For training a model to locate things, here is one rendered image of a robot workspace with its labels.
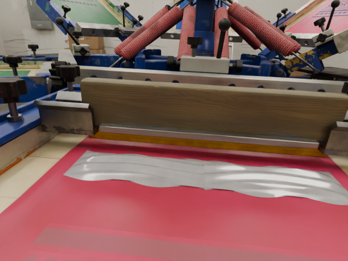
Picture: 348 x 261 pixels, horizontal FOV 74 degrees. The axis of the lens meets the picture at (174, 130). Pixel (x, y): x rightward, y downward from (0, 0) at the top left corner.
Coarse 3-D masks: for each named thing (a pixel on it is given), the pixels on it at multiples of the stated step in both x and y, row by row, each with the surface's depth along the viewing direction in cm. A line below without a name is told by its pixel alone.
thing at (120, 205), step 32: (64, 160) 33; (32, 192) 26; (64, 192) 26; (96, 192) 27; (128, 192) 27; (160, 192) 27; (192, 192) 27; (0, 224) 22; (32, 224) 22; (96, 224) 22; (128, 224) 22; (160, 224) 22; (192, 224) 23; (0, 256) 19
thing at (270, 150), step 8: (96, 136) 38; (104, 136) 38; (112, 136) 38; (120, 136) 38; (128, 136) 38; (176, 144) 37; (184, 144) 37; (192, 144) 37; (200, 144) 37; (208, 144) 37; (216, 144) 37; (224, 144) 36; (232, 144) 36; (264, 152) 36; (272, 152) 36; (280, 152) 36; (288, 152) 36; (296, 152) 36; (304, 152) 36; (312, 152) 36; (320, 152) 35
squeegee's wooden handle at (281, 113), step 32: (96, 96) 34; (128, 96) 34; (160, 96) 33; (192, 96) 33; (224, 96) 33; (256, 96) 32; (288, 96) 32; (320, 96) 31; (192, 128) 35; (224, 128) 34; (256, 128) 34; (288, 128) 33; (320, 128) 33
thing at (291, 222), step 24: (312, 168) 34; (336, 168) 34; (216, 192) 28; (216, 216) 24; (240, 216) 24; (264, 216) 24; (288, 216) 24; (312, 216) 24; (336, 216) 25; (216, 240) 21; (240, 240) 21; (264, 240) 21; (288, 240) 21; (312, 240) 21; (336, 240) 22
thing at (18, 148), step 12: (24, 132) 33; (36, 132) 35; (48, 132) 38; (12, 144) 30; (24, 144) 32; (36, 144) 35; (0, 156) 28; (12, 156) 30; (24, 156) 33; (0, 168) 29
